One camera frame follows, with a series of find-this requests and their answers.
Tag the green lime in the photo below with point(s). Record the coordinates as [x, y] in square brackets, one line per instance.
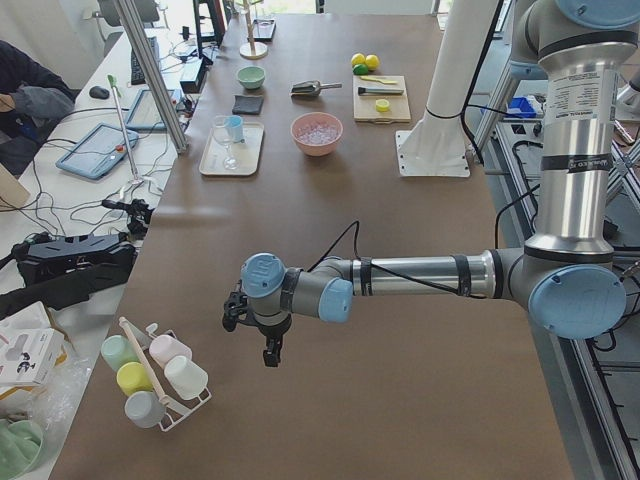
[358, 64]

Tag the steel cylinder muddler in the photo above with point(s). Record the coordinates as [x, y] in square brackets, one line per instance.
[369, 91]

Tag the yellow plastic knife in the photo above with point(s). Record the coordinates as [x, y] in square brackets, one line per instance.
[377, 79]

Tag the white plastic cup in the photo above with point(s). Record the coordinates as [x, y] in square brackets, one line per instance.
[186, 377]

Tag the yellow plastic cup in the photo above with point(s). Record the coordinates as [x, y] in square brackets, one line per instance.
[132, 377]

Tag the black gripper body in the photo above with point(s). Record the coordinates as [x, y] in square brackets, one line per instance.
[274, 332]

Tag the dark grey cloth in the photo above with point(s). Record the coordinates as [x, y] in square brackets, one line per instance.
[247, 104]

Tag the black device on desk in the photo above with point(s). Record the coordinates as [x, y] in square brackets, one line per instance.
[63, 271]

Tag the blue tablet teach pendant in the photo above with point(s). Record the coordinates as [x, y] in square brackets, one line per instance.
[96, 154]

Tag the grey plastic cup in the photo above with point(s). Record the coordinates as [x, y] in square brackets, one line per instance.
[144, 409]

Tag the clear wine glass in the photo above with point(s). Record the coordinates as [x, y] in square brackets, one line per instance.
[222, 138]

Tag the cream serving tray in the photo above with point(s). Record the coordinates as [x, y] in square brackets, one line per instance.
[246, 153]

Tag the pink bowl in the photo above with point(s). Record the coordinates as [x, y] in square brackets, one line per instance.
[313, 117]

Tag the light blue cup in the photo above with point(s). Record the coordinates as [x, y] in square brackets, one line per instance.
[234, 125]

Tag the white cardboard box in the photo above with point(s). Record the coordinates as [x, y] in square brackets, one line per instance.
[28, 356]

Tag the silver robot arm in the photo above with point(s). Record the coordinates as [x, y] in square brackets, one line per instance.
[562, 275]

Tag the metal ice scoop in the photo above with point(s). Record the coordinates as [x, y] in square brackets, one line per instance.
[312, 88]

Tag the clear ice cubes pile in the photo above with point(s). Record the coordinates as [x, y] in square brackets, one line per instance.
[317, 134]

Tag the aluminium frame post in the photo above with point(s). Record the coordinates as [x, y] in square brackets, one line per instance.
[133, 26]

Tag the half lemon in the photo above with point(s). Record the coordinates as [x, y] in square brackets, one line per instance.
[382, 105]

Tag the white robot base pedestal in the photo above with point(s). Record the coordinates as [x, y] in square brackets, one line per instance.
[437, 144]

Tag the white wire cup rack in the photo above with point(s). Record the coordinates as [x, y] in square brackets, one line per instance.
[177, 409]

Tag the black computer mouse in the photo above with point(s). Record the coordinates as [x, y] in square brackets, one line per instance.
[98, 92]

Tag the green bowl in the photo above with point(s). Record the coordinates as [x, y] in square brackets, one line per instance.
[251, 77]

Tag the wooden cutting board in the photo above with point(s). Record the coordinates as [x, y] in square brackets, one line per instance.
[364, 109]

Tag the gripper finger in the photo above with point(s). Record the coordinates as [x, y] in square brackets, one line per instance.
[272, 352]
[230, 315]

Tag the wooden mug tree stand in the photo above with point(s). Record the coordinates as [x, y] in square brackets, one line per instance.
[251, 49]

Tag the whole yellow lemon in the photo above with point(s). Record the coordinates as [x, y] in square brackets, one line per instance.
[372, 62]

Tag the person in dark clothes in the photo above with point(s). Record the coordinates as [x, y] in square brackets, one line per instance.
[33, 100]

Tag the green plastic cup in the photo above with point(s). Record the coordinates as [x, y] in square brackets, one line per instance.
[116, 351]

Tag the pink plastic cup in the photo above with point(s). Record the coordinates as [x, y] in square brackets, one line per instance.
[164, 348]

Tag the black picture frame tray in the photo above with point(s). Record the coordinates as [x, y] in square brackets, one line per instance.
[263, 30]

